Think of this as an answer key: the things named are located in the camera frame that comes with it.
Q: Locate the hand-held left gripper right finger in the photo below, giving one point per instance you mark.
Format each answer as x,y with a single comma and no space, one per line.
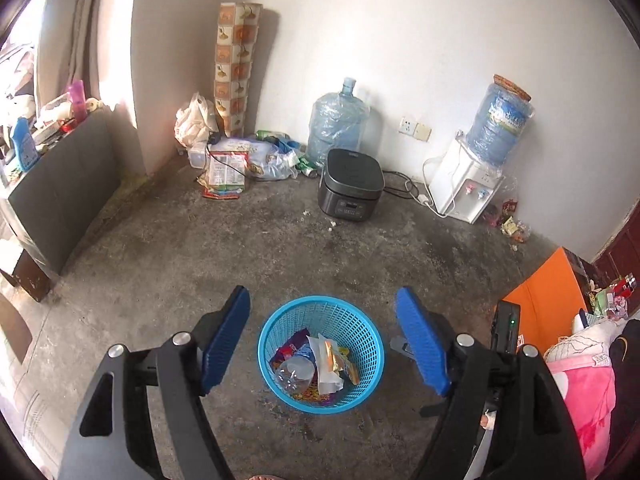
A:
422,340

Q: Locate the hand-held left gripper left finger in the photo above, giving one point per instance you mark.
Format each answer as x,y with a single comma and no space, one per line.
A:
225,340

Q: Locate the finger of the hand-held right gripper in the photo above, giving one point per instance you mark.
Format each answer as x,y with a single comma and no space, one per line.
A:
400,347
432,411

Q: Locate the blue plastic basket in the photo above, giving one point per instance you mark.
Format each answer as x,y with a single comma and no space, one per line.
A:
275,320

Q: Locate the gold snack wrapper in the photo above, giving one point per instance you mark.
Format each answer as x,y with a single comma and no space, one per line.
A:
340,360

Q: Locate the purple snack bag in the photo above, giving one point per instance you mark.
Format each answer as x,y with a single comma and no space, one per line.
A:
290,347

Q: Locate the clear plastic bottle blue label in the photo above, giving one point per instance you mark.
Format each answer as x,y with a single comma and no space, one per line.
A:
297,372

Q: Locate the white wrapper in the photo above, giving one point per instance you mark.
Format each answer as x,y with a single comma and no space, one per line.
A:
325,380

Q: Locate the pink printed cloth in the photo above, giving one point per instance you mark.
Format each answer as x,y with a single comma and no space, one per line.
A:
585,395

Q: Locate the pile of snack wrappers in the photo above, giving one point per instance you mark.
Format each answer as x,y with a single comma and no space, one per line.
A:
510,220

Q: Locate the dark red wooden door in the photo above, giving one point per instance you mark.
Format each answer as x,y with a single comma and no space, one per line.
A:
617,250

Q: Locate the white water dispenser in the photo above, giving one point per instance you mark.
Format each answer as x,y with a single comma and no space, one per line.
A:
462,185

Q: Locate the clear bag of packets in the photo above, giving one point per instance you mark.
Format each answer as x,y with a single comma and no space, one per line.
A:
227,170

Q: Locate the black rice cooker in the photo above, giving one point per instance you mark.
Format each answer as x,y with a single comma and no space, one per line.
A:
350,185

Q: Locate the white plastic container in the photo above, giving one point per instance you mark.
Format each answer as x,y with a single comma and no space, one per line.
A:
198,156

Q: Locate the clear bag of bottles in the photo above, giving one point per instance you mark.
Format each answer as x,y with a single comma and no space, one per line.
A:
270,157

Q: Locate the green drink cans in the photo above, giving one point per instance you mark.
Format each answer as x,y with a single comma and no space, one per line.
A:
306,165

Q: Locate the wrapped blue water jug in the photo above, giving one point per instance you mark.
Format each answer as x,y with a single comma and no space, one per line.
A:
500,120

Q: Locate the brown wooden cabinet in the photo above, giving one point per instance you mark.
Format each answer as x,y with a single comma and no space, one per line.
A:
25,272

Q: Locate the cream plastic bag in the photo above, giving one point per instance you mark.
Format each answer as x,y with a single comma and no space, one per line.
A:
195,122

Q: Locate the grey cabinet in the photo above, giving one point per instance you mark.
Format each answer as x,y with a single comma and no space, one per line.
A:
65,185

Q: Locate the empty blue water jug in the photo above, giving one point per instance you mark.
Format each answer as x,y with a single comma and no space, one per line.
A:
337,120

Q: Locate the rolled patterned sheet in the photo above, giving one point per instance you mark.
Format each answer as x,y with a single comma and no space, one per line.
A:
235,70

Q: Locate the blue detergent bottle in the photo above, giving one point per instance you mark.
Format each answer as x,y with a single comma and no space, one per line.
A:
24,145

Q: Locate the purple cup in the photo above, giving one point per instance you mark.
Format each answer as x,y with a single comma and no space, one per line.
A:
76,101

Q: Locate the beige curtain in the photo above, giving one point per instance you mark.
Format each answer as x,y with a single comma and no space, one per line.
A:
75,25

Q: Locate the beige wall switch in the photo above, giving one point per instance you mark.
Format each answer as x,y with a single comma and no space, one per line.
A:
423,132

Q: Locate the white wall socket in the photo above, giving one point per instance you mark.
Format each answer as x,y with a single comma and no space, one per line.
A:
408,126

